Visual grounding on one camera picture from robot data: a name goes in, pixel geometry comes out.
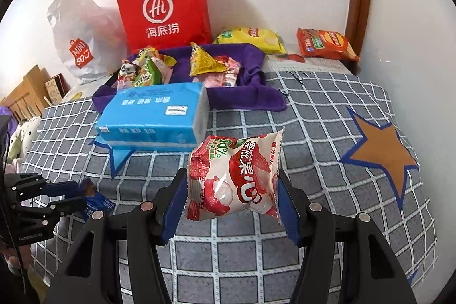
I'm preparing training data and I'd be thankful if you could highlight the white black-spotted cloth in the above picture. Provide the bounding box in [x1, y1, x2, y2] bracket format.
[7, 116, 41, 162]

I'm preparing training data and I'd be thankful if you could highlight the brown wooden door frame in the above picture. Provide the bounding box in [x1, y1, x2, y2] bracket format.
[344, 0, 373, 75]

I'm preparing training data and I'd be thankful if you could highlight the pale pink snack packet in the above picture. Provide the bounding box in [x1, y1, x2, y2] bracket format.
[194, 74, 225, 88]

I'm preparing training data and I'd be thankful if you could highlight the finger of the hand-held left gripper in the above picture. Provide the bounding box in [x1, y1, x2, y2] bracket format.
[46, 180, 85, 200]
[50, 197, 88, 220]

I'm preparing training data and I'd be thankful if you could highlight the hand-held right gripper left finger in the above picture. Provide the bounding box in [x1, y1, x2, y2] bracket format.
[43, 167, 189, 304]

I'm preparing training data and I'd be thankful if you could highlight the brown patterned box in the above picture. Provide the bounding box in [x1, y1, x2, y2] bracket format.
[44, 74, 72, 104]

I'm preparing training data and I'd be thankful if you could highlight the white plastic bag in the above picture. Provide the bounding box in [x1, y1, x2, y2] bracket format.
[47, 0, 129, 85]

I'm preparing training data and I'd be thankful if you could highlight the long pink snack packet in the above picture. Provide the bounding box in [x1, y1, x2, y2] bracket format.
[223, 56, 246, 88]

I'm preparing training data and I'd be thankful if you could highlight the orange chip bag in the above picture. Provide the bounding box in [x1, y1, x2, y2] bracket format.
[296, 28, 360, 62]

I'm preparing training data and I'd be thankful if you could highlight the green snack packet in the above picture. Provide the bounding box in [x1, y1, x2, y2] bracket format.
[135, 56, 168, 87]

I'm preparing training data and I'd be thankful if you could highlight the wooden headboard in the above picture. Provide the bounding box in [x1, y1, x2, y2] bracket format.
[0, 65, 52, 121]

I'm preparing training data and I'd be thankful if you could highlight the yellow triangular snack packet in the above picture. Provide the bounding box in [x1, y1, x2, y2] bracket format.
[190, 42, 227, 77]

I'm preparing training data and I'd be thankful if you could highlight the blue tissue pack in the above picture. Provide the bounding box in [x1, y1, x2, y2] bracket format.
[94, 82, 210, 152]

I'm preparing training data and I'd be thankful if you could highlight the panda print snack packet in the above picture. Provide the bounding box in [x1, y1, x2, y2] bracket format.
[117, 60, 141, 91]

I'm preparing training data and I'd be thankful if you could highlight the grey checkered blanket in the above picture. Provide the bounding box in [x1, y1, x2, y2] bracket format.
[19, 71, 437, 304]

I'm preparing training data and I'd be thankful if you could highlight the yellow chip bag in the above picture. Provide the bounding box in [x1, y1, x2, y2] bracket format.
[213, 27, 286, 55]

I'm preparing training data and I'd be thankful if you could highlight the purple cloth basket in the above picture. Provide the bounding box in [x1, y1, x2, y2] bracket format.
[92, 43, 287, 112]

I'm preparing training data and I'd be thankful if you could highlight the person's left hand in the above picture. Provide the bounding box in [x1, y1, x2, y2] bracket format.
[0, 243, 33, 277]

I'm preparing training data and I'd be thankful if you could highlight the white red lychee snack packet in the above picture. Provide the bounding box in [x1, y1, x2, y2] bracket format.
[186, 127, 284, 225]

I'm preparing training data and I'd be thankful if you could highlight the yellow and pink snack packet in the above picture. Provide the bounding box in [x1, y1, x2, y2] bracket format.
[138, 46, 177, 68]

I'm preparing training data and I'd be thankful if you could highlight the blue snack packet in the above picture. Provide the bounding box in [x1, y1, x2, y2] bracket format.
[80, 179, 115, 223]

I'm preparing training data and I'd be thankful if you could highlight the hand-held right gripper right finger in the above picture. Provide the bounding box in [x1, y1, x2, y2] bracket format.
[276, 169, 417, 304]

